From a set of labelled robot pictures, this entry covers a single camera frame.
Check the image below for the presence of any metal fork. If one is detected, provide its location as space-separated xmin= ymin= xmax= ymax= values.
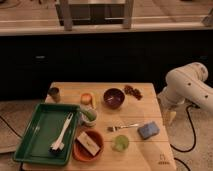
xmin=107 ymin=124 xmax=139 ymax=132

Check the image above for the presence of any wooden block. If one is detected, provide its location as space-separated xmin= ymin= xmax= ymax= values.
xmin=77 ymin=132 xmax=100 ymax=156

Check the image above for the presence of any blue sponge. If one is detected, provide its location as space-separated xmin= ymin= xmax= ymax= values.
xmin=138 ymin=122 xmax=160 ymax=139

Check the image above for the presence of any yellow banana toy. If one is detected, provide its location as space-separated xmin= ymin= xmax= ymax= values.
xmin=92 ymin=96 xmax=96 ymax=109

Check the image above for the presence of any small dark can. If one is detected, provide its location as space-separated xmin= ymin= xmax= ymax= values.
xmin=48 ymin=87 xmax=61 ymax=103

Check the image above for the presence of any purple bowl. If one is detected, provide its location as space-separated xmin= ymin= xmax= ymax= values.
xmin=103 ymin=88 xmax=125 ymax=109

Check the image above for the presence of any orange bowl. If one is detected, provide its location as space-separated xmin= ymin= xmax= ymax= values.
xmin=73 ymin=129 xmax=104 ymax=162

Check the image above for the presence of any orange fruit toy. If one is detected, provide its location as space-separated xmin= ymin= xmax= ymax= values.
xmin=80 ymin=93 xmax=92 ymax=105

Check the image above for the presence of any black cable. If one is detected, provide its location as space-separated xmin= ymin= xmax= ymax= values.
xmin=170 ymin=104 xmax=198 ymax=171

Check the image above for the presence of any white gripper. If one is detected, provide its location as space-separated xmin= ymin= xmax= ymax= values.
xmin=157 ymin=87 xmax=185 ymax=125

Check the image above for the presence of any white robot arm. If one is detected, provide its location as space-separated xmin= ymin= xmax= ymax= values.
xmin=157 ymin=62 xmax=213 ymax=125

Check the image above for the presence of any white stool frame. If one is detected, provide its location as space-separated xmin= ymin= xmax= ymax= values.
xmin=55 ymin=0 xmax=134 ymax=31

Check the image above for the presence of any white mug with green item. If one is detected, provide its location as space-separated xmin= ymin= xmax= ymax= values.
xmin=80 ymin=107 xmax=97 ymax=127

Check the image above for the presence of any white dish brush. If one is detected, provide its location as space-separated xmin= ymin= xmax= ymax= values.
xmin=50 ymin=113 xmax=73 ymax=153

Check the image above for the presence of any green plastic tray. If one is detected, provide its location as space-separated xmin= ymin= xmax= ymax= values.
xmin=13 ymin=103 xmax=80 ymax=166

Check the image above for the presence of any brown dried fruit pile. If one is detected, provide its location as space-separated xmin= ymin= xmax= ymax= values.
xmin=124 ymin=85 xmax=142 ymax=100

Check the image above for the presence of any green plastic cup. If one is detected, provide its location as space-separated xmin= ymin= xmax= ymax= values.
xmin=112 ymin=135 xmax=129 ymax=152

